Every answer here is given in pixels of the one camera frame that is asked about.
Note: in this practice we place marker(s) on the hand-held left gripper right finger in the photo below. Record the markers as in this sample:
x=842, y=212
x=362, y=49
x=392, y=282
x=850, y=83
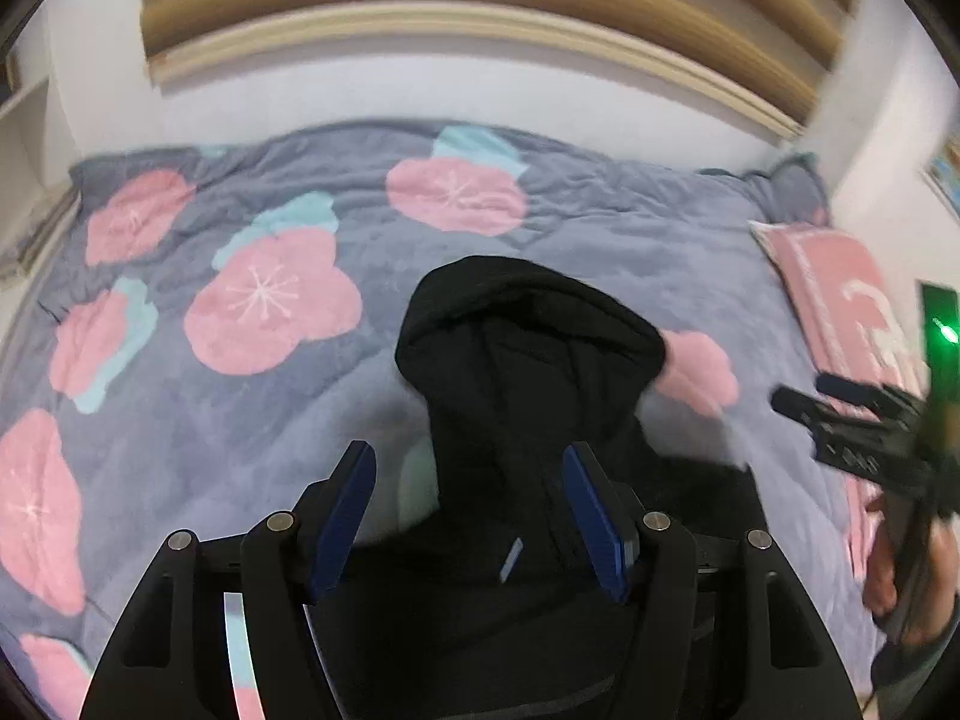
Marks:
x=592, y=525

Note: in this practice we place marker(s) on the person's right forearm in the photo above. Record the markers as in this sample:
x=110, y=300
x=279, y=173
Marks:
x=915, y=671

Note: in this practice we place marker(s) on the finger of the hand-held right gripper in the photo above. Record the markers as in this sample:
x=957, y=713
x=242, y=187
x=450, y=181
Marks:
x=840, y=439
x=855, y=390

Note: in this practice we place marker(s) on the wall map poster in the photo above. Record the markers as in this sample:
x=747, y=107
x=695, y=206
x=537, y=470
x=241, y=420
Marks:
x=943, y=180

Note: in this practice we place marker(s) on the person's right hand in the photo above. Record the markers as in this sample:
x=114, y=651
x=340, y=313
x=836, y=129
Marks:
x=881, y=577

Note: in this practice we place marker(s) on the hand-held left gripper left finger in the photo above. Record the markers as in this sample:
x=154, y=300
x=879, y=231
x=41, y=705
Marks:
x=341, y=517

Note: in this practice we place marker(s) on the black hoodie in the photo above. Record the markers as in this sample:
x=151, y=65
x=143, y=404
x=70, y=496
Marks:
x=517, y=360

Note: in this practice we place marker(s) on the grey pillow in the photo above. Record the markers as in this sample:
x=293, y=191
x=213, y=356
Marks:
x=799, y=191

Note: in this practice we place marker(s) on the pink patterned pillow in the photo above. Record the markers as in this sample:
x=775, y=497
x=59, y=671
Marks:
x=832, y=277

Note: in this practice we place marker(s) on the grey blanket with pink flowers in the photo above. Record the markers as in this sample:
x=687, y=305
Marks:
x=315, y=405

